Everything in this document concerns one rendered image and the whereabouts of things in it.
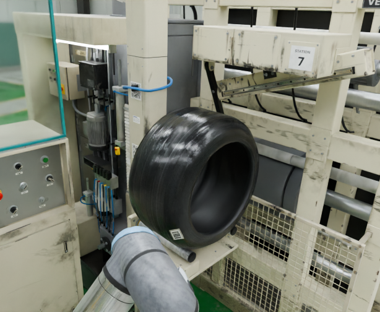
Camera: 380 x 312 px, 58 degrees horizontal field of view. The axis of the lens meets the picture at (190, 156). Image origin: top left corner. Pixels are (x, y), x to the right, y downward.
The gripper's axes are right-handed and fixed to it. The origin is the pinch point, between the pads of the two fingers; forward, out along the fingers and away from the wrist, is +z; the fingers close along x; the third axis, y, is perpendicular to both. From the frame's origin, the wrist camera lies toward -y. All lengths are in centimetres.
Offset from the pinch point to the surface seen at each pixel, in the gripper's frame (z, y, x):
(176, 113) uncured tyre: 57, -13, 9
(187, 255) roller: 9.8, 18.7, -1.7
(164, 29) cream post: 91, -26, 11
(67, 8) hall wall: 1072, 502, -489
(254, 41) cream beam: 75, -21, 45
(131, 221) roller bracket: 31.0, 20.8, -27.7
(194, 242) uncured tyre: 12.5, 11.4, 3.5
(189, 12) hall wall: 908, 559, -78
